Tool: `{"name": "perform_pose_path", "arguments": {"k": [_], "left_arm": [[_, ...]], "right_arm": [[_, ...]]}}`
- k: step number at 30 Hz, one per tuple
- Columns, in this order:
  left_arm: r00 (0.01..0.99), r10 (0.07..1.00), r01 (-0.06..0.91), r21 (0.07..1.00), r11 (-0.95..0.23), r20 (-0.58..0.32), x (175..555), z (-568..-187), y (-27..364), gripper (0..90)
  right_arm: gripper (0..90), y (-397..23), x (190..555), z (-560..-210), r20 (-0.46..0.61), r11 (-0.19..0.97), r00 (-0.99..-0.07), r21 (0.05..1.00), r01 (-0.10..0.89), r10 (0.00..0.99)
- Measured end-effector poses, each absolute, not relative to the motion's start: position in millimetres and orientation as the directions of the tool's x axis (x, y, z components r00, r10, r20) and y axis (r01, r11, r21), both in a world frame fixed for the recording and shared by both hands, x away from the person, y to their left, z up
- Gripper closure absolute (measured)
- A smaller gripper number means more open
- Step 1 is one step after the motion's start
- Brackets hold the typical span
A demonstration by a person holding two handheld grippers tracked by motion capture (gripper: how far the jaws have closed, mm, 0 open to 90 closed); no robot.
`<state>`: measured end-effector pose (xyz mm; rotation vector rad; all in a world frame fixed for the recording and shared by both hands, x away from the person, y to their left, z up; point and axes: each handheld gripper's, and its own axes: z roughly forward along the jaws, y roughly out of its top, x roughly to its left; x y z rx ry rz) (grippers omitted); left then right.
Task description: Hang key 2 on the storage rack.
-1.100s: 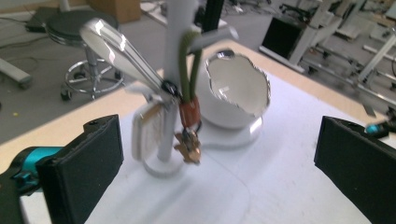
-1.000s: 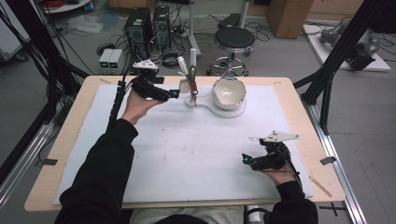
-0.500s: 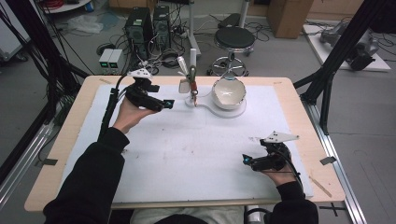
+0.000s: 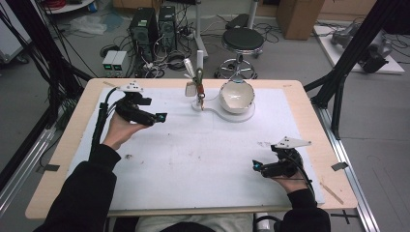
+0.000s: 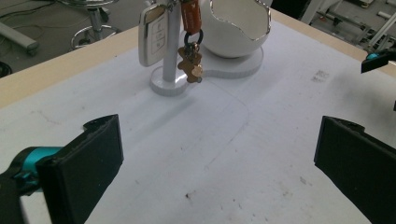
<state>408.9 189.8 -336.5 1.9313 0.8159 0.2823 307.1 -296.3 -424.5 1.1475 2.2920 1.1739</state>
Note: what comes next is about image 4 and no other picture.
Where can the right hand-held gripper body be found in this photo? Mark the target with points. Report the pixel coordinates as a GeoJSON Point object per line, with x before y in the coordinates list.
{"type": "Point", "coordinates": [280, 169]}

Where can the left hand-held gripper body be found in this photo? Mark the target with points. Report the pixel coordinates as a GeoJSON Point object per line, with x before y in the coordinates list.
{"type": "Point", "coordinates": [130, 109]}

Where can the white key stand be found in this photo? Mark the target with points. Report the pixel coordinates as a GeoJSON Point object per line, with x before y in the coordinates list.
{"type": "Point", "coordinates": [225, 114]}

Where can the person's right hand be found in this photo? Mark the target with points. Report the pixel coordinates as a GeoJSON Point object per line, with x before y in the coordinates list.
{"type": "Point", "coordinates": [291, 185]}

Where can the person's left hand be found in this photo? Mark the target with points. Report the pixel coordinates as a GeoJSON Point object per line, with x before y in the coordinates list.
{"type": "Point", "coordinates": [119, 132]}

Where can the tan tape strip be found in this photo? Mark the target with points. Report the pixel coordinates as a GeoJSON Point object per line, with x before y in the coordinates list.
{"type": "Point", "coordinates": [109, 84]}

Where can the grey power supply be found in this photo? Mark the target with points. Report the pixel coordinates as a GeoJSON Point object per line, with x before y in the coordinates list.
{"type": "Point", "coordinates": [109, 63]}
{"type": "Point", "coordinates": [121, 63]}

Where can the thin wooden stick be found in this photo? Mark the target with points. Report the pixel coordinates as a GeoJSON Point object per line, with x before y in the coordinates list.
{"type": "Point", "coordinates": [332, 193]}

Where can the white table mat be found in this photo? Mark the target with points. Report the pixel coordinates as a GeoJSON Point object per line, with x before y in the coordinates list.
{"type": "Point", "coordinates": [199, 161]}

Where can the black tape piece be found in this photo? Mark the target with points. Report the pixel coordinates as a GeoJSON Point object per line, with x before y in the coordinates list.
{"type": "Point", "coordinates": [339, 166]}
{"type": "Point", "coordinates": [51, 167]}

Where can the white bowl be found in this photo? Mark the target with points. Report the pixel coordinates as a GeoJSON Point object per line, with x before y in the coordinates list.
{"type": "Point", "coordinates": [237, 96]}

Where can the large black computer tower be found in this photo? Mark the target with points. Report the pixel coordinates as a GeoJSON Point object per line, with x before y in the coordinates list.
{"type": "Point", "coordinates": [143, 32]}

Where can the slim black computer tower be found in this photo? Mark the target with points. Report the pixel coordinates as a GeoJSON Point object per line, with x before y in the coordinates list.
{"type": "Point", "coordinates": [167, 27]}

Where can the person's clothing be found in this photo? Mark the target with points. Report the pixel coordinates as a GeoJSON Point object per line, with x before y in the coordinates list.
{"type": "Point", "coordinates": [193, 224]}

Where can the white desk leg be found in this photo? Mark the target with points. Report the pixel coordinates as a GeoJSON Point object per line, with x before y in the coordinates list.
{"type": "Point", "coordinates": [198, 25]}

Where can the clear plastic bag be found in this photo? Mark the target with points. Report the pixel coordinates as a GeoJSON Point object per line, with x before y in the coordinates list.
{"type": "Point", "coordinates": [87, 25]}

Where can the white floor board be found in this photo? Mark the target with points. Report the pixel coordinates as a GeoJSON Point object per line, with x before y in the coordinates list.
{"type": "Point", "coordinates": [335, 54]}

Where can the black round stool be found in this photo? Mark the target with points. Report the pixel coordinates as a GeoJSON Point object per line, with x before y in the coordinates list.
{"type": "Point", "coordinates": [241, 38]}

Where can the cardboard box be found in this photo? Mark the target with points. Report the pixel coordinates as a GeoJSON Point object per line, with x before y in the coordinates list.
{"type": "Point", "coordinates": [298, 17]}

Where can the grey device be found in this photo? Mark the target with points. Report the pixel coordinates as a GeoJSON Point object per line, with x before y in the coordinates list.
{"type": "Point", "coordinates": [374, 51]}

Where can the aluminium rail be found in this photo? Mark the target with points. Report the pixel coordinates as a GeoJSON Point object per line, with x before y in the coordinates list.
{"type": "Point", "coordinates": [348, 170]}
{"type": "Point", "coordinates": [29, 164]}

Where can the black metal frame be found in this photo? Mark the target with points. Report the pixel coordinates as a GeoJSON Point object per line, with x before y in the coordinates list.
{"type": "Point", "coordinates": [42, 42]}
{"type": "Point", "coordinates": [354, 48]}

